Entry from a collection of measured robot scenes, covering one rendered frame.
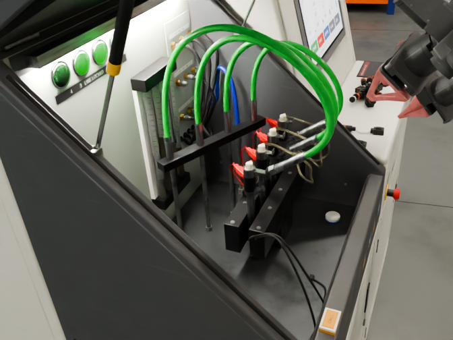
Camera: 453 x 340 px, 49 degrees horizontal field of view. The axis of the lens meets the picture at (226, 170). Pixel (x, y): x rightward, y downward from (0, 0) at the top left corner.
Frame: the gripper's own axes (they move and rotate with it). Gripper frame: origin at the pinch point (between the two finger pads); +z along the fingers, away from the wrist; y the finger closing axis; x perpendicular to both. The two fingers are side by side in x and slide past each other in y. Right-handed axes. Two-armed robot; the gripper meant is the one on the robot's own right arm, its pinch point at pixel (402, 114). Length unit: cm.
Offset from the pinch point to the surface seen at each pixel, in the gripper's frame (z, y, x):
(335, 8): 36, 34, -64
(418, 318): 86, -88, -61
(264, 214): 33.3, -2.3, 17.7
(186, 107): 50, 32, 4
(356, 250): 19.8, -19.3, 13.6
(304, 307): 32.3, -23.8, 24.9
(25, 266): 51, 20, 63
